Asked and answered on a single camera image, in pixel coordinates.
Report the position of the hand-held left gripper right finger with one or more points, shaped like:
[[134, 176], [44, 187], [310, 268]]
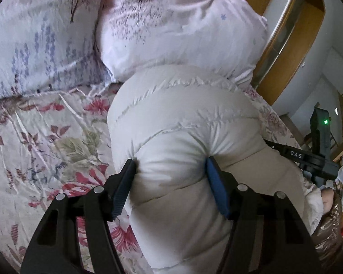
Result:
[[217, 189]]

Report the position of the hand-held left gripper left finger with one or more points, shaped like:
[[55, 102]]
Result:
[[122, 189]]

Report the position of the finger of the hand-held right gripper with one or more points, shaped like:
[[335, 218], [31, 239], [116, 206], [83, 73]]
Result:
[[273, 145]]

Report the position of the beige quilted down coat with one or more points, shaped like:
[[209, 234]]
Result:
[[188, 137]]

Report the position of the person's right forearm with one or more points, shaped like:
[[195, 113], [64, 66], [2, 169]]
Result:
[[330, 234]]

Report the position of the person's right hand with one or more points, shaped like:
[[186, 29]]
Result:
[[328, 201]]

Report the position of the floral bed sheet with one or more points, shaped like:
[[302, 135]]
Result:
[[45, 148]]

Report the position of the wooden headboard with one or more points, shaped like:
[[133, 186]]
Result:
[[285, 42]]

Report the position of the tree print pillow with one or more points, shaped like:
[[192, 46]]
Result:
[[177, 25], [40, 42]]

